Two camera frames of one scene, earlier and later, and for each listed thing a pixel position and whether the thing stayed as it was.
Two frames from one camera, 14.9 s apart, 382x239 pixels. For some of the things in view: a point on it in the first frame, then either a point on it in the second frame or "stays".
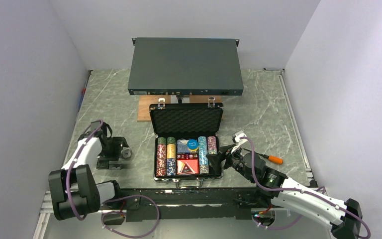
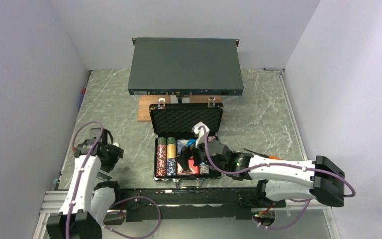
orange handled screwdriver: [271, 159] stays
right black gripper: [215, 159] to [186, 153]
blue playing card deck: [182, 147] stays
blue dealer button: [192, 144] stays
